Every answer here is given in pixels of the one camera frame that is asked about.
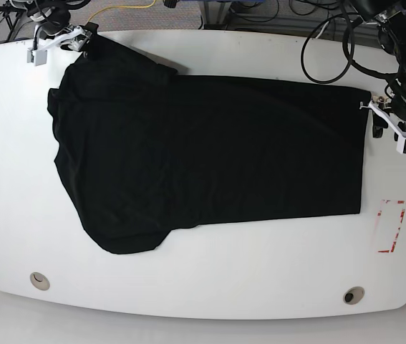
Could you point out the black T-shirt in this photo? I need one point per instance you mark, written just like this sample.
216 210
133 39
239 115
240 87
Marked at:
144 150

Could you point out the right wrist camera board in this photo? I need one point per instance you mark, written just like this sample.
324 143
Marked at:
37 57

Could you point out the black tripod stand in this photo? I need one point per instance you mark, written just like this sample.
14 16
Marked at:
11 16

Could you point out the left table cable grommet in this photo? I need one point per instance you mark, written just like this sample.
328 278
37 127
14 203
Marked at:
39 281

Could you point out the red tape rectangle marking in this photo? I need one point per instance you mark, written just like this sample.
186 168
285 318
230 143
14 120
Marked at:
388 224

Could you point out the table cable grommet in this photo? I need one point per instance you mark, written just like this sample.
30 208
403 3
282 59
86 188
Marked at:
353 295
39 281

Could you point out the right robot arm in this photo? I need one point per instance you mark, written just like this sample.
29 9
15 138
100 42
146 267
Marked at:
54 28

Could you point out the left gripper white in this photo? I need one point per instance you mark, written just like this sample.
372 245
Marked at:
387 114

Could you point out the right table cable grommet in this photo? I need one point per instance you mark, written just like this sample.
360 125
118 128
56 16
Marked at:
353 295

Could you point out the aluminium frame post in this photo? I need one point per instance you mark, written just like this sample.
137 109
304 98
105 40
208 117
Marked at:
214 13

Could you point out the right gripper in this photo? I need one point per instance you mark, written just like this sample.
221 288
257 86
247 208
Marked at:
74 38

